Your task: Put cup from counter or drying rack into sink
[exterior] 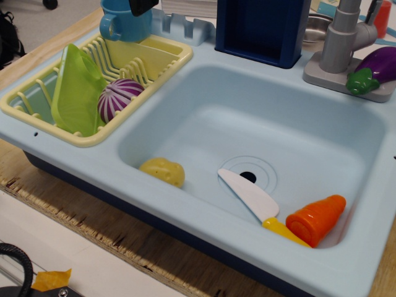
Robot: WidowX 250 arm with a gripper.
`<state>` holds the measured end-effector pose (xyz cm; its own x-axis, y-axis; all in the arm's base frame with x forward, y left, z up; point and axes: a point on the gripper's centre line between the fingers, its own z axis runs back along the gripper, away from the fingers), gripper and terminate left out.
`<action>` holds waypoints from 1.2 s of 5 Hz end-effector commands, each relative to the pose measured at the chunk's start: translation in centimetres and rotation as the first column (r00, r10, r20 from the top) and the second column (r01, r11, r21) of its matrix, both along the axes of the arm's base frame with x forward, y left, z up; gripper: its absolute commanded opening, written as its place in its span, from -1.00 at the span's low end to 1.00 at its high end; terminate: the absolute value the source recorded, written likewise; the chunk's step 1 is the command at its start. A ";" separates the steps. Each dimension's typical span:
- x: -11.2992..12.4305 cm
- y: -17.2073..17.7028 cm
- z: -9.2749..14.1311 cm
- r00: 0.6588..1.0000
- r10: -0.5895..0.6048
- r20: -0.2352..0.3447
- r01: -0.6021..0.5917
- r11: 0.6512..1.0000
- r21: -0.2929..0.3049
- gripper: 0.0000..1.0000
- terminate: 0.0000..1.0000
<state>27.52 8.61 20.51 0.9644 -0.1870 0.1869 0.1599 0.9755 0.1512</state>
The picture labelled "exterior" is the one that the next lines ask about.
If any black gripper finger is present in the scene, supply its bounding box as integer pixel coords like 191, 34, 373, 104
129, 0, 159, 17

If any blue plastic cup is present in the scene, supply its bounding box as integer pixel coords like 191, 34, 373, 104
99, 0, 152, 42

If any yellow dish drying rack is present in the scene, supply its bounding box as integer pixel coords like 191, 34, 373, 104
1, 33, 193, 147

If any light blue toy sink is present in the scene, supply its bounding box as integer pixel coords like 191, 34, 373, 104
1, 11, 395, 296

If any red plastic cup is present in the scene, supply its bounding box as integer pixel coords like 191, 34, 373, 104
374, 1, 392, 32

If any light blue utensil holder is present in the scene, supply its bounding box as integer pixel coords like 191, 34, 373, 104
152, 8, 215, 46

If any purple striped toy onion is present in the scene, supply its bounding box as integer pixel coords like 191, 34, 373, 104
97, 79, 145, 123

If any green plastic plate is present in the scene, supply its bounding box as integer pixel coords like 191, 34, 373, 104
51, 44, 107, 137

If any black bag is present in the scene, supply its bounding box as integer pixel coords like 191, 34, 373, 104
1, 11, 26, 70

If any dark blue plastic box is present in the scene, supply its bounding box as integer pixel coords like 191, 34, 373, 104
215, 0, 311, 69

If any yellow toy potato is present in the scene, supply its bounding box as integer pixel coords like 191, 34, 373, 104
139, 157, 185, 188

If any silver metal bowl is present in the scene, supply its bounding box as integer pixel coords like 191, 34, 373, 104
303, 14, 333, 44

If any grey toy faucet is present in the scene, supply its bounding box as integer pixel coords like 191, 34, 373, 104
303, 1, 395, 103

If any purple toy eggplant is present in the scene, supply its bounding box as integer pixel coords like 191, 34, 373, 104
346, 46, 395, 95

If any orange toy carrot piece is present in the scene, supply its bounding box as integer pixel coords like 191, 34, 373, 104
286, 195, 347, 248

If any yellow tape piece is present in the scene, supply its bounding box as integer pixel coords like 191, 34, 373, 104
31, 269, 72, 292

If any white toy knife yellow handle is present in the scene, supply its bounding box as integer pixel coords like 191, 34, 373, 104
218, 168, 311, 248

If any black cable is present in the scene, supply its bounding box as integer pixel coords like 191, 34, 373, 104
0, 243, 33, 297

